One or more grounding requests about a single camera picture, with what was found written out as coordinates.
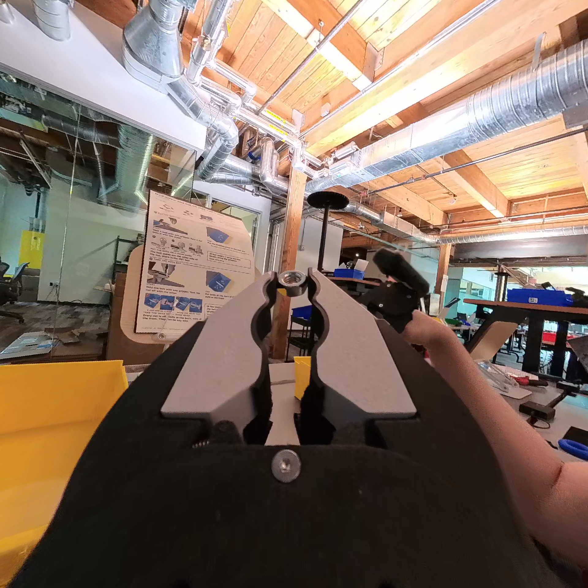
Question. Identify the black flat device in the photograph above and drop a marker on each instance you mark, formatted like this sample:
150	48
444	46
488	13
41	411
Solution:
579	434

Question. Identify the blue plastic bin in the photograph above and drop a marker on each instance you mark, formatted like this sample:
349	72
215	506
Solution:
302	312
349	273
540	297

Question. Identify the yellow plastic bin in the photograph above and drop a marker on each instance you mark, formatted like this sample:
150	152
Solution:
302	376
55	413

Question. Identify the silver round air duct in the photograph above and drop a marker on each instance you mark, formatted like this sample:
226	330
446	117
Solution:
151	46

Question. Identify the foil-wrapped air duct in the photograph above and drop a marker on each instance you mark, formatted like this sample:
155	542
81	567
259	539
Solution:
413	142

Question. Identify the wooden support column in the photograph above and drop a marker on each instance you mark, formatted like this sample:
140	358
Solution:
294	220

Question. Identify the person's right forearm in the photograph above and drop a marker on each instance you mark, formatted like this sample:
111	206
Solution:
519	436

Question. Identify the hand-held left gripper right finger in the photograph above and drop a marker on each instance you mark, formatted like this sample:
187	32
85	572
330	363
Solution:
363	367

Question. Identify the flattened cardboard boxes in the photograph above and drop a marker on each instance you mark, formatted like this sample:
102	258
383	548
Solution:
32	342

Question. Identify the steel hex nut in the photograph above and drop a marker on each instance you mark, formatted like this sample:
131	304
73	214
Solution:
298	289

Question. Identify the short silver spiral duct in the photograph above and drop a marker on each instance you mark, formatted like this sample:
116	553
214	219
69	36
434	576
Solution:
50	18

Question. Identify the wooden desk with black legs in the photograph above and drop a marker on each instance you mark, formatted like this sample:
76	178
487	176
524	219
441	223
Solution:
487	304

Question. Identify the yellow wall banner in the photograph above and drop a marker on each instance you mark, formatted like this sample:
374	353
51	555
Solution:
32	252

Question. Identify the black round-top pole stand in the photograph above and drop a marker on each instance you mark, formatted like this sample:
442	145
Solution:
328	200

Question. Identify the black office chair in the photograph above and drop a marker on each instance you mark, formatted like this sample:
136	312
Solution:
11	285

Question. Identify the black power adapter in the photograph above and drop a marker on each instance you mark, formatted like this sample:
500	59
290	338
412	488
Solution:
537	409

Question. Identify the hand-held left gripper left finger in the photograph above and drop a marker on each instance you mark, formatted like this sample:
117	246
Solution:
211	367

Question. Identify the blue tape roll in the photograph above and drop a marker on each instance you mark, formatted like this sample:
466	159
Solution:
562	446

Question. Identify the person's right hand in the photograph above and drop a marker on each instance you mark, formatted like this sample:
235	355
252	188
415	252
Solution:
434	337

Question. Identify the printed instruction sheet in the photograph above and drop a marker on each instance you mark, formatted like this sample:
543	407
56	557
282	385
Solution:
183	257

